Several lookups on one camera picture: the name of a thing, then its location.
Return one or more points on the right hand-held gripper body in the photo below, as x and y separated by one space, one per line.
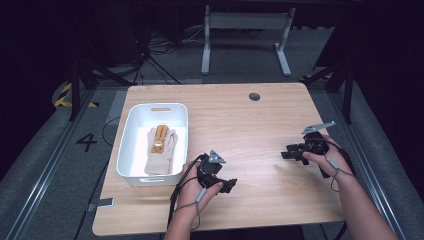
315 141

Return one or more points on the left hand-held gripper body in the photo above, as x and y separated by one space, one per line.
210 170

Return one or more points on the white plastic bin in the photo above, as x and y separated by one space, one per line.
140 120

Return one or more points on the person's right hand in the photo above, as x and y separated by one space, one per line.
333 160

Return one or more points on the person's left hand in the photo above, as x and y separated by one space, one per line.
190 196

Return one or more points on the black metal stand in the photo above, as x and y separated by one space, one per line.
75 90
348 96

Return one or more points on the yellow black hazard tape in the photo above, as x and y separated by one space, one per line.
62 100

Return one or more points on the grey metal floor rail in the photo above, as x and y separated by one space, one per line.
370 173
50 160

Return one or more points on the grey metal table bracket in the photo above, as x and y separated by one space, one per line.
103 202

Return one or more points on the white metal desk frame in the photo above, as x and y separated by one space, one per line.
246 20

